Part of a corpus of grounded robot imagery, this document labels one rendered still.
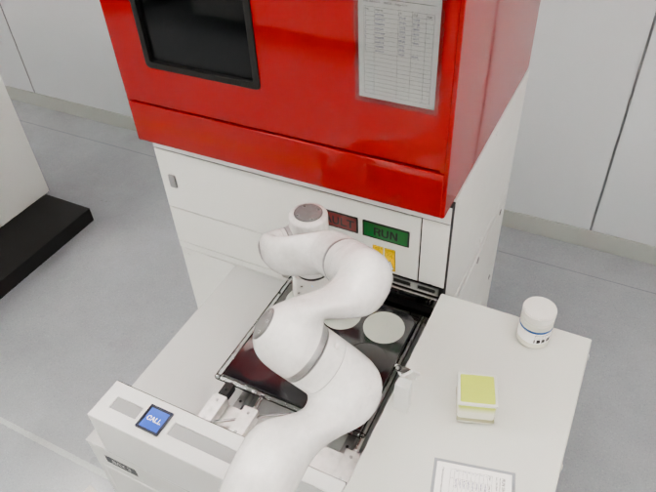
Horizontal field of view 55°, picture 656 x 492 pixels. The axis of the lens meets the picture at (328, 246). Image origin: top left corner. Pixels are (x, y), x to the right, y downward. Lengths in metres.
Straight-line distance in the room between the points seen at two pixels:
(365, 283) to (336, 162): 0.44
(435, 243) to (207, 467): 0.68
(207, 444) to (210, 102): 0.73
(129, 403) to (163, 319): 1.50
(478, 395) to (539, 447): 0.15
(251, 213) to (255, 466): 0.89
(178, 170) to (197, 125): 0.25
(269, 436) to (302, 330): 0.15
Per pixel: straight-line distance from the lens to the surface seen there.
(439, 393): 1.35
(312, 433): 0.92
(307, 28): 1.23
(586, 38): 2.75
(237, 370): 1.48
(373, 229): 1.48
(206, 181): 1.69
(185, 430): 1.35
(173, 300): 2.96
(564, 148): 2.97
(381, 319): 1.55
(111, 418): 1.41
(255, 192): 1.61
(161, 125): 1.60
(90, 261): 3.31
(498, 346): 1.44
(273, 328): 0.91
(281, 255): 1.24
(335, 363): 0.93
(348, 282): 0.97
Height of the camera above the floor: 2.06
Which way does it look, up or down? 42 degrees down
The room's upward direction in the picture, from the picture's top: 3 degrees counter-clockwise
